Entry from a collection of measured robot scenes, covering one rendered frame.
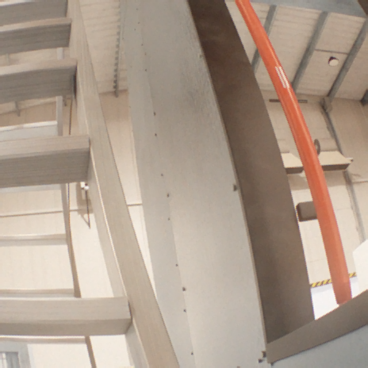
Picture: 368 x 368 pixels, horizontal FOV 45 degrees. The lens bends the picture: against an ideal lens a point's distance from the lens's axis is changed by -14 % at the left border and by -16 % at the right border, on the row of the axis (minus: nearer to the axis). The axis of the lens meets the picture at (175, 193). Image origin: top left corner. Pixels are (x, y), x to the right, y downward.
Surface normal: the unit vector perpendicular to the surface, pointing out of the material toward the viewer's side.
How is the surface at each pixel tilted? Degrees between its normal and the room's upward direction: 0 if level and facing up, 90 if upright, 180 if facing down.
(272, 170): 90
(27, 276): 90
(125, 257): 66
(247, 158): 90
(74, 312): 90
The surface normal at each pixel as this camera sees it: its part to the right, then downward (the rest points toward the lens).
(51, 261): 0.11, -0.43
